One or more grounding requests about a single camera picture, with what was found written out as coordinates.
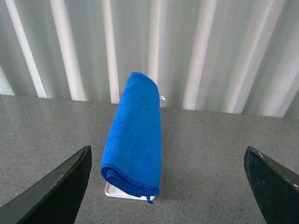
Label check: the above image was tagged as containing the white towel rack with wooden bars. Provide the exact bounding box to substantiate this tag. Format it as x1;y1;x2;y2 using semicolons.
105;182;147;201

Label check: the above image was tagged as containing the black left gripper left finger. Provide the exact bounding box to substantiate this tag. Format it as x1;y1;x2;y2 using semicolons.
0;146;92;224

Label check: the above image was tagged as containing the blue microfiber towel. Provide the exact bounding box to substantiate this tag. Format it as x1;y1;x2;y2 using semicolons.
100;72;162;204

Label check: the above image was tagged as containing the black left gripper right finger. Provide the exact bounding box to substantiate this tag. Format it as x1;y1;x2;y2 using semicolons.
244;147;299;224

